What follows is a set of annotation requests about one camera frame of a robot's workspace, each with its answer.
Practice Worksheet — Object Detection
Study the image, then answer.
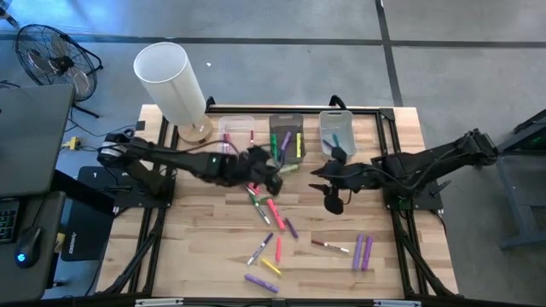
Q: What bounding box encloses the dark grey side desk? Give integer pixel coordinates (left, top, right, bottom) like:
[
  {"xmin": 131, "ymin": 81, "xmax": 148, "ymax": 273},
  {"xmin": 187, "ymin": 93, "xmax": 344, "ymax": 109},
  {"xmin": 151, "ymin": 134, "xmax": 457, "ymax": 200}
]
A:
[{"xmin": 0, "ymin": 190, "xmax": 67, "ymax": 304}]

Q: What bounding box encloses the clear plastic bin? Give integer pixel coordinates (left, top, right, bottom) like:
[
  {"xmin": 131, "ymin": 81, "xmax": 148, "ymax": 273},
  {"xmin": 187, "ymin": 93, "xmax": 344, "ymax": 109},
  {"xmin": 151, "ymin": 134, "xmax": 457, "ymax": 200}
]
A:
[{"xmin": 218, "ymin": 113, "xmax": 258, "ymax": 157}]

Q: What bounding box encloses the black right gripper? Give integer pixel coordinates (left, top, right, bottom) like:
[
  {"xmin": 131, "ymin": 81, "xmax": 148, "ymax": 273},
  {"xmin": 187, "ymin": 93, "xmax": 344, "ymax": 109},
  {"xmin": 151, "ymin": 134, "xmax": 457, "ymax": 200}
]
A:
[{"xmin": 307, "ymin": 146, "xmax": 369, "ymax": 216}]

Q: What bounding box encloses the grey laptop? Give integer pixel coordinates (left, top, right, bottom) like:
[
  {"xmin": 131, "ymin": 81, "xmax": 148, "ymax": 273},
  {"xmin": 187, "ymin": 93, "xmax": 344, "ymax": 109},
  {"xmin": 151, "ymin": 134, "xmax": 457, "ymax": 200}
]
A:
[{"xmin": 0, "ymin": 84, "xmax": 76, "ymax": 198}]

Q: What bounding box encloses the white plastic bin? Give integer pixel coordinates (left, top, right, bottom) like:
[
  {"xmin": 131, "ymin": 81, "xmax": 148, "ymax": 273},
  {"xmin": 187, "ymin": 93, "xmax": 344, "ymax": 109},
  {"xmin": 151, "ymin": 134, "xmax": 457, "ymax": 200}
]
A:
[{"xmin": 318, "ymin": 109, "xmax": 358, "ymax": 163}]

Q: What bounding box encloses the black box with logo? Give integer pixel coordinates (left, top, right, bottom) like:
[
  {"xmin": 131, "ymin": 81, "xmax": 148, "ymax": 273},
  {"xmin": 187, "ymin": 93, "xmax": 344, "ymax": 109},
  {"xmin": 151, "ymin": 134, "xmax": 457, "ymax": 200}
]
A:
[{"xmin": 61, "ymin": 198, "xmax": 115, "ymax": 262}]

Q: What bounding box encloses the grey metal stand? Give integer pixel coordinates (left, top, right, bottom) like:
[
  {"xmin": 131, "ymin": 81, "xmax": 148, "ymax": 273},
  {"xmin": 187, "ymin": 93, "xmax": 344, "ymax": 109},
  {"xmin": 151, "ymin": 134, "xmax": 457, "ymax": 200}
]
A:
[{"xmin": 494, "ymin": 108, "xmax": 546, "ymax": 252}]

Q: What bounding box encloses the dark purple marker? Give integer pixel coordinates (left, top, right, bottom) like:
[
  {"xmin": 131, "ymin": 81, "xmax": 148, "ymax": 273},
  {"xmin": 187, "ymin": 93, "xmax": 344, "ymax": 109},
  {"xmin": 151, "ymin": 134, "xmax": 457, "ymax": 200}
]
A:
[{"xmin": 284, "ymin": 217, "xmax": 299, "ymax": 240}]

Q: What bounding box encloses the grey translucent plastic bin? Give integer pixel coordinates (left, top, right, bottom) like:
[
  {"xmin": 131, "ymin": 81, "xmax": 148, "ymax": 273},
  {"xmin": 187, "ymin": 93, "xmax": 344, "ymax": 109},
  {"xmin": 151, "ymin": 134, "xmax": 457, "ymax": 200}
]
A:
[{"xmin": 268, "ymin": 113, "xmax": 305, "ymax": 165}]

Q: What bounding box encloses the blue dry-erase marker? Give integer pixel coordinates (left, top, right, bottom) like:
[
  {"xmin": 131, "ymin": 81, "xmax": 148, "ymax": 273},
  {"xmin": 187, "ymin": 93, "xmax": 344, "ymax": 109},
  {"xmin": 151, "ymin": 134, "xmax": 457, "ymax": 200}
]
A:
[{"xmin": 246, "ymin": 232, "xmax": 275, "ymax": 266}]

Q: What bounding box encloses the black floor fan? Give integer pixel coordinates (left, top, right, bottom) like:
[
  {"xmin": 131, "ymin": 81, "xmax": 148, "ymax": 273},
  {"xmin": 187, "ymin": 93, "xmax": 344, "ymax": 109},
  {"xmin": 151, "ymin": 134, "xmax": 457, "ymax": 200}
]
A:
[{"xmin": 15, "ymin": 23, "xmax": 104, "ymax": 119}]

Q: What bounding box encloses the black chair base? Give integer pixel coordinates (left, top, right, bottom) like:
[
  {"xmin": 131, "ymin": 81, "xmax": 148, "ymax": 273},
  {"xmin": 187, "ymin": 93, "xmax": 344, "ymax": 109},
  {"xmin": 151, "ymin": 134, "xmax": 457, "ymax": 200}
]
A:
[{"xmin": 0, "ymin": 0, "xmax": 20, "ymax": 29}]

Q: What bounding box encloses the black computer mouse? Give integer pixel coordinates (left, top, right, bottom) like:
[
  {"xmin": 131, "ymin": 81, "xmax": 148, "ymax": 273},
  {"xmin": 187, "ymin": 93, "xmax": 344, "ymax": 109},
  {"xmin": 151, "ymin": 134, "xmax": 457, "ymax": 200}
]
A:
[{"xmin": 14, "ymin": 224, "xmax": 44, "ymax": 269}]

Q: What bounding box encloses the black keyboard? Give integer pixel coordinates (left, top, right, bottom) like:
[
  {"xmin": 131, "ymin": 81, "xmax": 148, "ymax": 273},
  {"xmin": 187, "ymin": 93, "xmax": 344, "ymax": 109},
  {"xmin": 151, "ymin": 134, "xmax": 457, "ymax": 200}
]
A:
[{"xmin": 0, "ymin": 198, "xmax": 21, "ymax": 245}]

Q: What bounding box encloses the green dry-erase marker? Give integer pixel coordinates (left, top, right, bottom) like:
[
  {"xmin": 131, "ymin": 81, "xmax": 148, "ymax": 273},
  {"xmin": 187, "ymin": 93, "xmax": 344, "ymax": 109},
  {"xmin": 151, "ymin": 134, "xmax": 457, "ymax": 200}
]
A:
[{"xmin": 248, "ymin": 194, "xmax": 272, "ymax": 226}]

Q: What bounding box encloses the black floor cable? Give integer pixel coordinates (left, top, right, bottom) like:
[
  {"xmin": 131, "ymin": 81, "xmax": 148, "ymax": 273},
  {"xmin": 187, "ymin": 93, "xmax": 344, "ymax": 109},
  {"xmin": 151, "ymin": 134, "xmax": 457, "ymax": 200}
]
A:
[{"xmin": 63, "ymin": 114, "xmax": 137, "ymax": 140}]

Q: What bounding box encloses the white bracket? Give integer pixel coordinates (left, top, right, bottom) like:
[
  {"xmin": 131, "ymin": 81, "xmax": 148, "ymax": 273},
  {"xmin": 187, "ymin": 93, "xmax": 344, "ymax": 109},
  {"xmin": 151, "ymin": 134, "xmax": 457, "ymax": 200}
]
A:
[
  {"xmin": 135, "ymin": 298, "xmax": 184, "ymax": 307},
  {"xmin": 374, "ymin": 299, "xmax": 422, "ymax": 307}
]

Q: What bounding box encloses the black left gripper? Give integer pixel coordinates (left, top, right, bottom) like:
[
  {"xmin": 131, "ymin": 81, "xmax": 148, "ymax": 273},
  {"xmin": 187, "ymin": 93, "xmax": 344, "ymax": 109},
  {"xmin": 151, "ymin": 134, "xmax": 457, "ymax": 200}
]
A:
[{"xmin": 236, "ymin": 146, "xmax": 285, "ymax": 198}]

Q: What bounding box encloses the white cylindrical lamp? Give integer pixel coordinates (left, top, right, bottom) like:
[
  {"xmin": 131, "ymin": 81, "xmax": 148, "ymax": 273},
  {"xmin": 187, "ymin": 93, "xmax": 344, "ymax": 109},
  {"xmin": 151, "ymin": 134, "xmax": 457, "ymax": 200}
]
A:
[{"xmin": 132, "ymin": 41, "xmax": 214, "ymax": 144}]

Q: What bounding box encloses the brown dry-erase marker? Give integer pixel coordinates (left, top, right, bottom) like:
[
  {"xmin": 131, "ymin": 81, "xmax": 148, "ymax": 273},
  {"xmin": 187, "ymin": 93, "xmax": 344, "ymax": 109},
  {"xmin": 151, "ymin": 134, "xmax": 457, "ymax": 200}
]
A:
[{"xmin": 310, "ymin": 239, "xmax": 351, "ymax": 254}]

